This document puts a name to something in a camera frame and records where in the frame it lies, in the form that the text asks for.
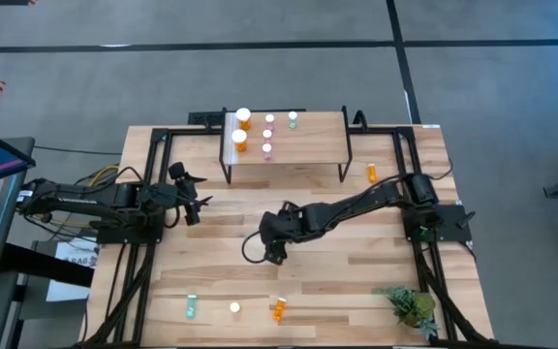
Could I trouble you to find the black aluminium table frame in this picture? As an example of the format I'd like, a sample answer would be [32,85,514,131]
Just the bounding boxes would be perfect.
[77,124,491,348]

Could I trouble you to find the black cable loop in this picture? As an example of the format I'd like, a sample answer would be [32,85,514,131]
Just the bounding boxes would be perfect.
[351,110,370,131]

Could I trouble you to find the black floor cable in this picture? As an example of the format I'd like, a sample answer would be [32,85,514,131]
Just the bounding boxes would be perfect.
[34,145,121,157]

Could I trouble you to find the wooden shelf with black legs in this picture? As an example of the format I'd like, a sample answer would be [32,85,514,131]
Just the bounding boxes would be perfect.
[219,106,356,185]

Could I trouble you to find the yellow cable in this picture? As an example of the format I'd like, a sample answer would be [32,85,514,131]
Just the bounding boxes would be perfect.
[87,165,121,188]

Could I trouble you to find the white paper sheet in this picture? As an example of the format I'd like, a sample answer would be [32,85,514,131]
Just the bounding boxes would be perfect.
[46,236,101,302]

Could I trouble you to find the large orange medicine bottle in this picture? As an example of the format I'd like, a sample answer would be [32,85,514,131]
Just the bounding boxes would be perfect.
[231,128,249,153]
[234,107,253,131]

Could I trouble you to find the medium orange medicine bottle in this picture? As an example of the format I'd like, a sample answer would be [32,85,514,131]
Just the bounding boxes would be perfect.
[272,297,287,323]

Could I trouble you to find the black stand base beam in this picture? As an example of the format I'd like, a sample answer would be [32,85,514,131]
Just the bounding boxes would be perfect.
[0,241,95,288]

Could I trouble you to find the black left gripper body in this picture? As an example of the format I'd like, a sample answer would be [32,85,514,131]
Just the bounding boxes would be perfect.
[155,162,201,227]

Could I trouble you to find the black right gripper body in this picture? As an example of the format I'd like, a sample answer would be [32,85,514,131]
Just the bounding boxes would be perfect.
[258,203,312,266]

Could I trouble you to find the potted green succulent plant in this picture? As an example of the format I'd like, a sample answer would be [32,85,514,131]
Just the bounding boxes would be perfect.
[373,285,440,341]

